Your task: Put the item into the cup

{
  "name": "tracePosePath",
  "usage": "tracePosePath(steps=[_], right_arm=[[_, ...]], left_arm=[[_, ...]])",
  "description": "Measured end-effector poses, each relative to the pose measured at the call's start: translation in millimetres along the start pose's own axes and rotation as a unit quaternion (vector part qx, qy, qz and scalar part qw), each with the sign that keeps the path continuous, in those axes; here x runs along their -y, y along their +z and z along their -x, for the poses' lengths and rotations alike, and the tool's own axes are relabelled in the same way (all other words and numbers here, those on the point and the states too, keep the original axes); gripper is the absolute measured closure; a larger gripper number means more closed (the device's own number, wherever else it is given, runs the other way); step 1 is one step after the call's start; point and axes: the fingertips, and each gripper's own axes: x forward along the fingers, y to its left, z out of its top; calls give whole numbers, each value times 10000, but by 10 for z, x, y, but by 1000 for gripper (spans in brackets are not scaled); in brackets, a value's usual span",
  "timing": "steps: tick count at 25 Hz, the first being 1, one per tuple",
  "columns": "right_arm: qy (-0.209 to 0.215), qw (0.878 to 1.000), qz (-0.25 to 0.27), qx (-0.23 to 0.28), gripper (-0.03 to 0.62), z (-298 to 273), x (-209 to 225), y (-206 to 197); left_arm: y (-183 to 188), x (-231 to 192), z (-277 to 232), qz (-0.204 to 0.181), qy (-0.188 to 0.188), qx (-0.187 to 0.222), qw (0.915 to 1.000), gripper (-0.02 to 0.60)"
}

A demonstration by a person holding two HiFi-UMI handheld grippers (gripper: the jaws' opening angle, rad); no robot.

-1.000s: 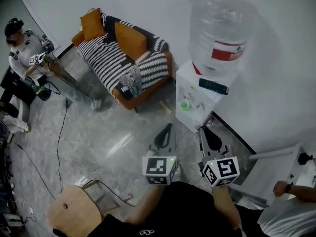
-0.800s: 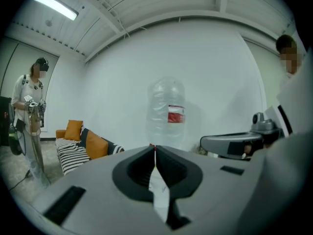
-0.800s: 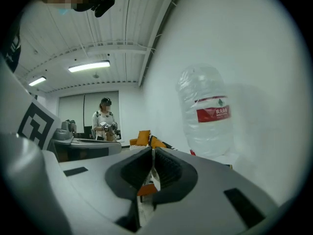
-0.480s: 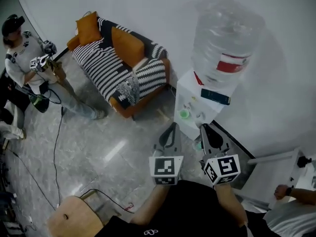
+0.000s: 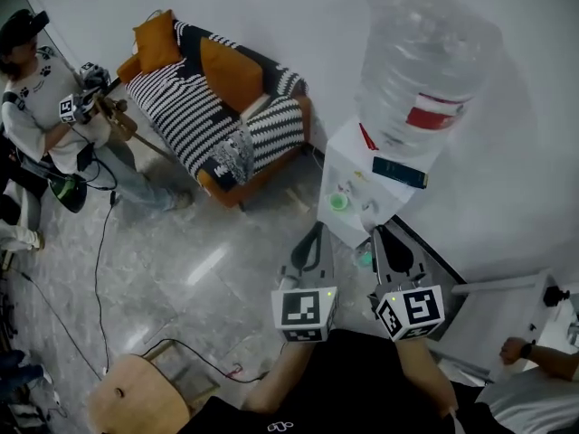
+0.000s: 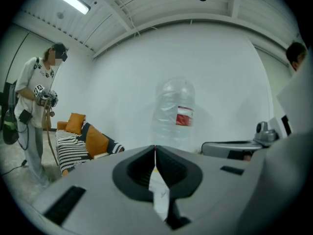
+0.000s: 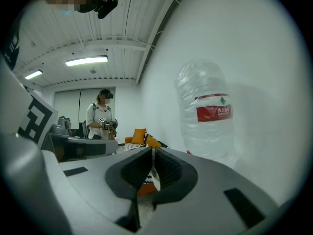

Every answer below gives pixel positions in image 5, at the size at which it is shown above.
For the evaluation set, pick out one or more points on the person's right forearm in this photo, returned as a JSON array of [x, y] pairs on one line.
[[427, 378]]

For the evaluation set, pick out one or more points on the round wooden table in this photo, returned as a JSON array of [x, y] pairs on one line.
[[135, 400]]

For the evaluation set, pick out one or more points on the black desk device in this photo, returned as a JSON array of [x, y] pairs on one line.
[[555, 295]]

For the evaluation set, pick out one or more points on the white desk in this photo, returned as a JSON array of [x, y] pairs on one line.
[[493, 314]]

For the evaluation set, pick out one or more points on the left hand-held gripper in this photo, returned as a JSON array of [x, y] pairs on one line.
[[300, 312]]

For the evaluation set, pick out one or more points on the black white striped blanket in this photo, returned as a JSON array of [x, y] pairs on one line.
[[181, 106]]

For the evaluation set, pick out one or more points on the white container with teal lid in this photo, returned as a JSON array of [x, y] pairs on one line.
[[363, 257]]

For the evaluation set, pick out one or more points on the wooden floor piece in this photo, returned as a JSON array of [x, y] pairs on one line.
[[298, 200]]

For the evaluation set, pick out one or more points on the person's black shirt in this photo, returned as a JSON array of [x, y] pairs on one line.
[[353, 387]]

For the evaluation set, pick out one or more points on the person's left forearm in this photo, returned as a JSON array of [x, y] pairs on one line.
[[280, 382]]

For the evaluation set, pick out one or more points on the patterned grey cloth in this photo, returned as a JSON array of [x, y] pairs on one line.
[[233, 156]]

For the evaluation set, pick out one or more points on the orange sofa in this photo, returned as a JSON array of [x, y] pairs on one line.
[[235, 192]]

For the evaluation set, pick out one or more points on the clear water jug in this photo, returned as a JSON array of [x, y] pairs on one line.
[[420, 66]]

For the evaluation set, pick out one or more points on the small wooden side table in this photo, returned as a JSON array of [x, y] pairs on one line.
[[122, 122]]

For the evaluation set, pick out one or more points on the white water dispenser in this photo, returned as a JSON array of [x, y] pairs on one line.
[[357, 174]]

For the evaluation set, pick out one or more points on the orange cushion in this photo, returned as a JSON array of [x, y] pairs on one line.
[[230, 72], [156, 41]]

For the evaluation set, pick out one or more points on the red clip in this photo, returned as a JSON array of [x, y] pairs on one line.
[[234, 370]]

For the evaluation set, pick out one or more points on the black white striped cushion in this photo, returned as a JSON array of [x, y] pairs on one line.
[[276, 129]]

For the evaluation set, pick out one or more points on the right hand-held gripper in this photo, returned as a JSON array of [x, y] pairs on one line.
[[418, 310]]

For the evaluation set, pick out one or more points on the green cup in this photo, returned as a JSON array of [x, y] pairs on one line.
[[338, 201]]

